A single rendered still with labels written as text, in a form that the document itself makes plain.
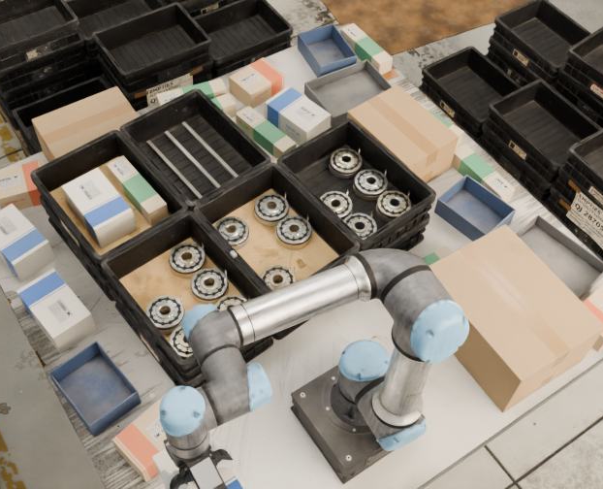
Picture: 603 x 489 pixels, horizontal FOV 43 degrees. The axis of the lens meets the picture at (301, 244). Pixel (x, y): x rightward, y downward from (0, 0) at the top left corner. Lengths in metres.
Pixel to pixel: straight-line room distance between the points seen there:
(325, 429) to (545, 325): 0.64
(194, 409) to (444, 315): 0.48
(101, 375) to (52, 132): 0.82
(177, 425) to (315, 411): 0.77
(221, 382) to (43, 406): 1.74
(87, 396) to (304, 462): 0.61
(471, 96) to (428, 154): 1.14
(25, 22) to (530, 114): 2.19
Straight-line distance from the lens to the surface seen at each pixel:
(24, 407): 3.03
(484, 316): 2.10
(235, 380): 1.33
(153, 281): 2.19
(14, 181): 2.59
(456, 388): 2.21
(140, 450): 2.03
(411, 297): 1.44
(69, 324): 2.21
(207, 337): 1.38
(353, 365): 1.82
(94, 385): 2.21
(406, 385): 1.62
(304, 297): 1.43
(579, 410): 3.10
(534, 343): 2.10
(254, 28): 3.63
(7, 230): 2.45
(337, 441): 1.99
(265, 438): 2.09
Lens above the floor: 2.65
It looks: 54 degrees down
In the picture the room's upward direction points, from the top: 3 degrees clockwise
